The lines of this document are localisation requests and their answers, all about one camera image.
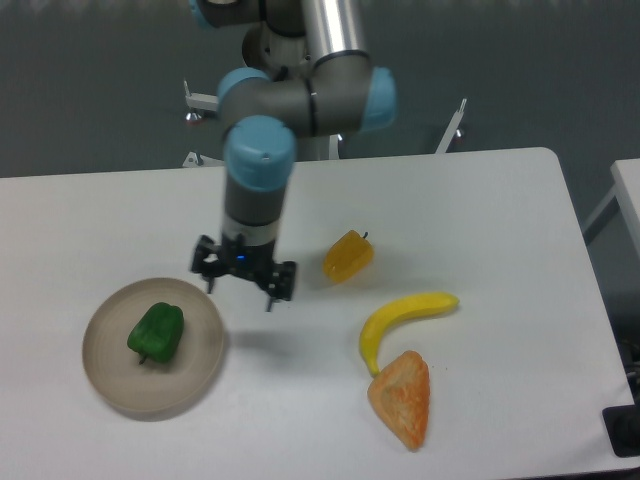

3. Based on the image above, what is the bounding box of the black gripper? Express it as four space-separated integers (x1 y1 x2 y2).
190 235 296 312

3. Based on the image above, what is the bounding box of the green bell pepper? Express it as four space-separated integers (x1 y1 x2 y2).
127 302 185 365

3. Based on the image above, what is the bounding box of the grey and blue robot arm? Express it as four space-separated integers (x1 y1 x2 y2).
185 1 397 302

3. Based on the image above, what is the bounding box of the yellow bell pepper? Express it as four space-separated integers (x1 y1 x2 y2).
322 230 374 283

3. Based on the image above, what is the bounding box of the beige round plate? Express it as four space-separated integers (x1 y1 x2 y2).
82 278 225 421

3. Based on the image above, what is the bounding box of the yellow banana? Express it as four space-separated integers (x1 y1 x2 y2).
358 291 460 377

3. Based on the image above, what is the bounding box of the orange triangular pastry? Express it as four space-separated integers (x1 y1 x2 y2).
367 350 431 451

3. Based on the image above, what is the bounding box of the white side table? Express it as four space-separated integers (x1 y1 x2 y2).
581 158 640 252

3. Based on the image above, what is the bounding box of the black device at edge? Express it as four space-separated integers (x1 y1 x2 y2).
602 405 640 458

